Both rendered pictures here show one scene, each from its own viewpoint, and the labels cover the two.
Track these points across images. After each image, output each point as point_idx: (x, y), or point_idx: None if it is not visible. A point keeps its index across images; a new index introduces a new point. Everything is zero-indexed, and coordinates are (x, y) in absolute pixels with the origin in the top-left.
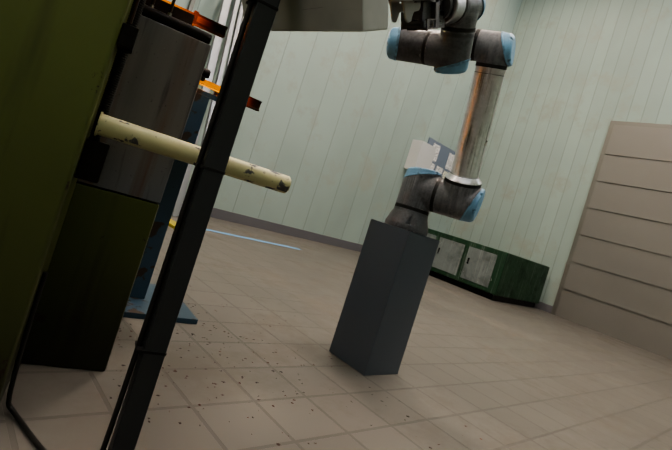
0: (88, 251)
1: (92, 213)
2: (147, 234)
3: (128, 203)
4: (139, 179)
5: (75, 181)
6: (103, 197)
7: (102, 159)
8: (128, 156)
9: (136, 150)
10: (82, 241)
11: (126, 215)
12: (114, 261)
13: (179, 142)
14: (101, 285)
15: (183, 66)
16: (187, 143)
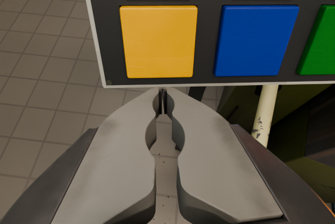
0: (283, 137)
1: (297, 126)
2: (290, 160)
3: (302, 139)
4: (314, 135)
5: (285, 98)
6: (303, 125)
7: (260, 86)
8: (325, 120)
9: (330, 121)
10: (287, 131)
11: (297, 142)
12: (280, 151)
13: (261, 106)
14: (272, 152)
15: None
16: (262, 111)
